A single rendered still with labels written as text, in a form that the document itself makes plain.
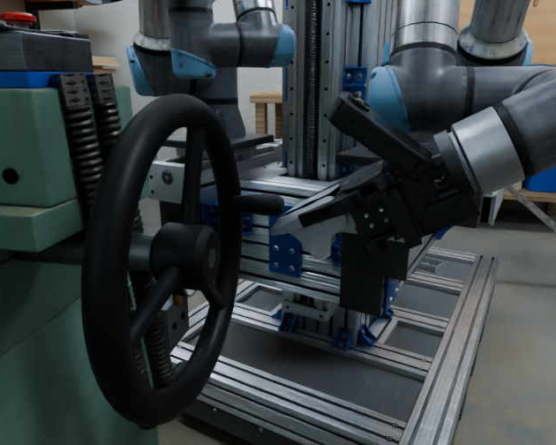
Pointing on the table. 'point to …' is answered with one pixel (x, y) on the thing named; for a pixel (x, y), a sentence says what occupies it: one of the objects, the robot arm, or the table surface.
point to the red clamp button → (18, 18)
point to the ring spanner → (18, 29)
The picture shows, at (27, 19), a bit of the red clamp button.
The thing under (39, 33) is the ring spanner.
